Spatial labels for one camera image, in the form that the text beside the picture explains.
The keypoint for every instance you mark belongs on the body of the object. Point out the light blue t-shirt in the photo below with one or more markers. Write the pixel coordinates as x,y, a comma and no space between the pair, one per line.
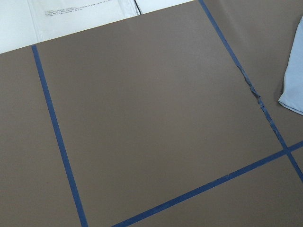
292,96

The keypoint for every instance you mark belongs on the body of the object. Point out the blue tape line crosswise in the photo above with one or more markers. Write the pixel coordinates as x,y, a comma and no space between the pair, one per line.
208,186

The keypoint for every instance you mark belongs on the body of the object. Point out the blue tape line lengthwise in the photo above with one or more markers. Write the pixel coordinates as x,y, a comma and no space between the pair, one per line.
253,90

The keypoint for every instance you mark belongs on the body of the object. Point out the white printed paper sheet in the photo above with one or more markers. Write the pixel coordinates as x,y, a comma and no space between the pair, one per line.
27,22

